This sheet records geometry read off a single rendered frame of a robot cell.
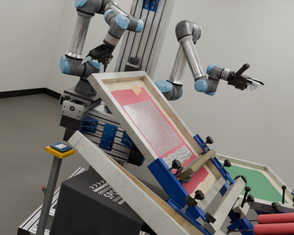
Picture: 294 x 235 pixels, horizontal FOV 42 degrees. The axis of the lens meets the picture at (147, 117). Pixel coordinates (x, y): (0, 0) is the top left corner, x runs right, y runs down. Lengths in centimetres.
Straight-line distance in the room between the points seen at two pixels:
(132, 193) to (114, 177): 7
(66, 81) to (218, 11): 284
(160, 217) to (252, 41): 504
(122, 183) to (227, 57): 499
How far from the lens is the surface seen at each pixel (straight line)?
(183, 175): 175
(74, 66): 251
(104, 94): 174
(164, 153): 186
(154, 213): 73
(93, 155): 91
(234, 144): 582
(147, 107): 204
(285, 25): 563
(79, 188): 204
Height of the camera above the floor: 189
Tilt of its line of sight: 15 degrees down
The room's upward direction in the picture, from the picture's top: 17 degrees clockwise
